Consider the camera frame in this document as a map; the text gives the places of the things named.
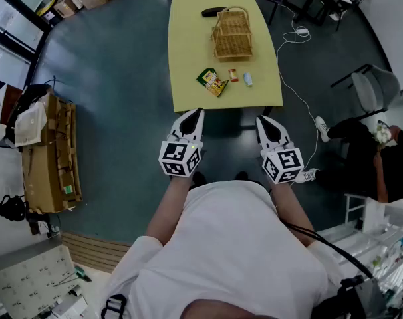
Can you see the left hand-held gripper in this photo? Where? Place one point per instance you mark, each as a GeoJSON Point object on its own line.
{"type": "Point", "coordinates": [176, 155]}

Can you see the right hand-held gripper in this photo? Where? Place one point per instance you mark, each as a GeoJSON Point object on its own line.
{"type": "Point", "coordinates": [283, 165]}

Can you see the green yellow snack packet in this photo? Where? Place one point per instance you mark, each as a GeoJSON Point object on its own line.
{"type": "Point", "coordinates": [213, 82]}

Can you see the light blue plastic packet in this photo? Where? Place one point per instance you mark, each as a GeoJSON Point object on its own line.
{"type": "Point", "coordinates": [248, 79]}

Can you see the small red packet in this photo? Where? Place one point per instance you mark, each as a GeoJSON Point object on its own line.
{"type": "Point", "coordinates": [233, 75]}

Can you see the wicker basket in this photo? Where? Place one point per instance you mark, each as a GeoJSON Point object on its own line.
{"type": "Point", "coordinates": [233, 42]}

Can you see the person's right forearm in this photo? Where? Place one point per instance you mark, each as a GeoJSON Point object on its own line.
{"type": "Point", "coordinates": [293, 211]}

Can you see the person's left forearm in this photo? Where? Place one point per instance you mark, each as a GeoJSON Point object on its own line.
{"type": "Point", "coordinates": [170, 208]}

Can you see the person's black shoe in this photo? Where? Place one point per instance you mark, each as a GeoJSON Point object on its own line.
{"type": "Point", "coordinates": [241, 175]}
{"type": "Point", "coordinates": [199, 178]}

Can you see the grey chair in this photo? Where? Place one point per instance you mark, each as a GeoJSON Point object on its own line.
{"type": "Point", "coordinates": [366, 91]}

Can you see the white power adapter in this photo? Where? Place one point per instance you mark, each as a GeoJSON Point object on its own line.
{"type": "Point", "coordinates": [302, 31]}

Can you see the white flower bouquet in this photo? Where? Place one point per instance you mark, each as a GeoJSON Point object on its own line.
{"type": "Point", "coordinates": [383, 134]}

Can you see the black zip case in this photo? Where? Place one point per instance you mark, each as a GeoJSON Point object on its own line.
{"type": "Point", "coordinates": [212, 12]}

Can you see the person's white shirt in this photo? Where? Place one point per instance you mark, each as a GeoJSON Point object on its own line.
{"type": "Point", "coordinates": [228, 251]}

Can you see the long brown cardboard box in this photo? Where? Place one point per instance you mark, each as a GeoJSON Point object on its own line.
{"type": "Point", "coordinates": [52, 178]}

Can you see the white storage shelf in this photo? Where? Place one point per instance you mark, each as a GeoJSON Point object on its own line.
{"type": "Point", "coordinates": [381, 238]}

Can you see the wooden slat ramp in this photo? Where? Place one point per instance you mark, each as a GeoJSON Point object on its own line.
{"type": "Point", "coordinates": [95, 253]}

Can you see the white square box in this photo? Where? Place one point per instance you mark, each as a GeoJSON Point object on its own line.
{"type": "Point", "coordinates": [30, 125]}

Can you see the black bag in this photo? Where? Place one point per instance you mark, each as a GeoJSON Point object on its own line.
{"type": "Point", "coordinates": [28, 93]}

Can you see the small brown cardboard box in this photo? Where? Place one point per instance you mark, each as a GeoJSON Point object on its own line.
{"type": "Point", "coordinates": [66, 8]}

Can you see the green hand tool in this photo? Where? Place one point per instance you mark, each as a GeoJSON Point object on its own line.
{"type": "Point", "coordinates": [81, 273]}

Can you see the black grey device pack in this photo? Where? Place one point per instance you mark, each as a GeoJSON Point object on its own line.
{"type": "Point", "coordinates": [364, 297]}

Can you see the black headset gear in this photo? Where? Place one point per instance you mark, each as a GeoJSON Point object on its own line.
{"type": "Point", "coordinates": [10, 208]}

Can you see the white dotted board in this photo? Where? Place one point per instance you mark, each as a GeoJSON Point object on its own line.
{"type": "Point", "coordinates": [25, 277]}

